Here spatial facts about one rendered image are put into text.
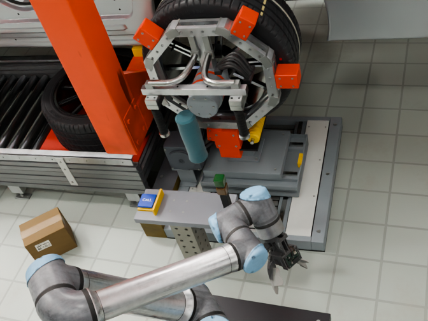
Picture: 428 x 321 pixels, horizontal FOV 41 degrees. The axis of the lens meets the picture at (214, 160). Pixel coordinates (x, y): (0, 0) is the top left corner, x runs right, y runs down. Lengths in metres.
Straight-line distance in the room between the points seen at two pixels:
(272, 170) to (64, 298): 1.51
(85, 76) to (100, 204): 1.06
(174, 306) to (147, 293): 0.34
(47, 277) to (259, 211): 0.67
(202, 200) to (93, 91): 0.65
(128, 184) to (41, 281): 1.45
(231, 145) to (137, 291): 1.17
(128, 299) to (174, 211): 0.94
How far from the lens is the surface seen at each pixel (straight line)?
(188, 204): 2.50
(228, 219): 1.81
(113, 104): 2.48
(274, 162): 2.87
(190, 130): 2.45
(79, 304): 1.59
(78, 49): 2.34
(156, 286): 1.64
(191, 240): 2.61
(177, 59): 2.67
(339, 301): 2.66
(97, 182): 3.12
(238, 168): 2.88
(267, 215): 1.85
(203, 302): 2.04
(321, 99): 3.49
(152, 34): 2.34
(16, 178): 3.41
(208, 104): 2.28
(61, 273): 1.67
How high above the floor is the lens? 2.33
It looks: 46 degrees down
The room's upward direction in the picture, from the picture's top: 18 degrees counter-clockwise
